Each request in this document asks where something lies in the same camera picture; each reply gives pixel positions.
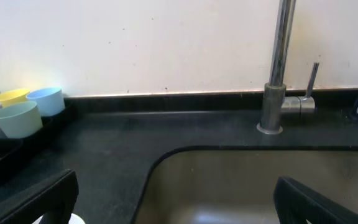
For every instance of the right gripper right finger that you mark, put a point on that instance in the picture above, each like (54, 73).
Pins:
(300, 205)

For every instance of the light green cup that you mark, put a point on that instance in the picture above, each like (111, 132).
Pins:
(20, 124)

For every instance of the steel tap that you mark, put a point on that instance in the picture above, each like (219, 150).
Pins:
(272, 105)

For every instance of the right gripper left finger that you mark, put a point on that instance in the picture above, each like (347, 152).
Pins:
(51, 199)

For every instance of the yellow cup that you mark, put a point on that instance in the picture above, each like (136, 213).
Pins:
(10, 96)

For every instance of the blue cup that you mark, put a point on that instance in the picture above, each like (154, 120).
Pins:
(50, 102)

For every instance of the steel sink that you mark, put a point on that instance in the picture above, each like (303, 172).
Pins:
(222, 180)

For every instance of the black tray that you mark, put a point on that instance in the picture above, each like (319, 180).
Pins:
(8, 155)

